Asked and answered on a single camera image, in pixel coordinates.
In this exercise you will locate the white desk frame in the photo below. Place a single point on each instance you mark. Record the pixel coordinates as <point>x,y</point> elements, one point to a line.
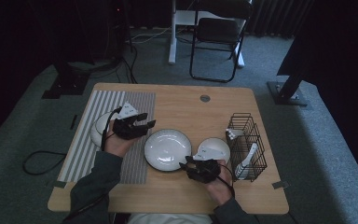
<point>172,46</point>

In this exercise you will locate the person's white clothing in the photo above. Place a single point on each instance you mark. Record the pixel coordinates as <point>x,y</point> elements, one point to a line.
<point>167,218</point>

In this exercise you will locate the grey tape piece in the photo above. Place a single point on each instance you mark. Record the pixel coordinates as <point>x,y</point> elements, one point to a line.
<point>60,184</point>
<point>280,185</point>

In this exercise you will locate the white bowl with dark rim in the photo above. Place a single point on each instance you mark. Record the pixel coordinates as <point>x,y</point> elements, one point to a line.
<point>102,124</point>
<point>214,143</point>

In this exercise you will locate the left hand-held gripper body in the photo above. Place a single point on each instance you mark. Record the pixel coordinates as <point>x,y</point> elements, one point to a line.
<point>126,129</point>

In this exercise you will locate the grey round table grommet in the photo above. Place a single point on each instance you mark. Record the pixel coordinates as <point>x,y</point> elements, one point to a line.
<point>204,98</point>

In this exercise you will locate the black strip on carpet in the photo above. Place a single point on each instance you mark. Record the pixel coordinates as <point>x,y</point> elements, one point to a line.
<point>73,122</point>

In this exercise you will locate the person's right hand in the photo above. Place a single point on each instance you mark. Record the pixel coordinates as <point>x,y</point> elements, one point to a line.
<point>222,188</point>

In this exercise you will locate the dark pleated curtain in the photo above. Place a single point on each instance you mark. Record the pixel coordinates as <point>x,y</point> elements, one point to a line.
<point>273,18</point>

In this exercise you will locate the black stand with metal foot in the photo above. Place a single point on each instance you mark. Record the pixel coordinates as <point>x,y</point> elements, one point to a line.
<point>287,95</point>

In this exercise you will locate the black folding chair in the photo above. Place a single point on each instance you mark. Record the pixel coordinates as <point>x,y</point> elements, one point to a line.
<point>219,29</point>

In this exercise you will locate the person's left hand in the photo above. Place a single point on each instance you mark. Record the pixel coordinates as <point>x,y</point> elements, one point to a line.
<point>118,146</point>

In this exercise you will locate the black cloth drape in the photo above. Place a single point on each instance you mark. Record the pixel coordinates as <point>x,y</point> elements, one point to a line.
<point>338,46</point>

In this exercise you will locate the white plate with dark rim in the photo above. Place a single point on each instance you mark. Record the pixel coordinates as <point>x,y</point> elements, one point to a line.
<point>164,149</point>
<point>94,138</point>

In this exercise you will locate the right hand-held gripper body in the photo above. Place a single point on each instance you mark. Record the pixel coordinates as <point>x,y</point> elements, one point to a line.
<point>206,169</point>

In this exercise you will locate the black stand base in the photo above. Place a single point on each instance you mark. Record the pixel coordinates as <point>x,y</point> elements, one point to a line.
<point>70,85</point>

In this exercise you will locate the white ceramic spoon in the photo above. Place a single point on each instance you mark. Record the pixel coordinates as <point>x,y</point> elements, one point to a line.
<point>241,169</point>

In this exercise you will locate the grey striped placemat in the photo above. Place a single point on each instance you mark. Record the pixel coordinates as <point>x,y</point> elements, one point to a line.
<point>80,161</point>

